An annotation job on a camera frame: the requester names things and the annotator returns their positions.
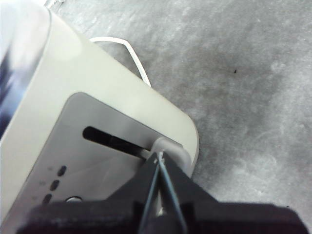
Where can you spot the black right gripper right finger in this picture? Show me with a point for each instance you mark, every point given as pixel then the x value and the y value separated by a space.
pixel 207 214

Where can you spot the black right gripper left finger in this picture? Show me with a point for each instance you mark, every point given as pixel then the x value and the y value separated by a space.
pixel 122 209

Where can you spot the cream white toaster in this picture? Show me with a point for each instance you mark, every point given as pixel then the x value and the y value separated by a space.
pixel 97 85

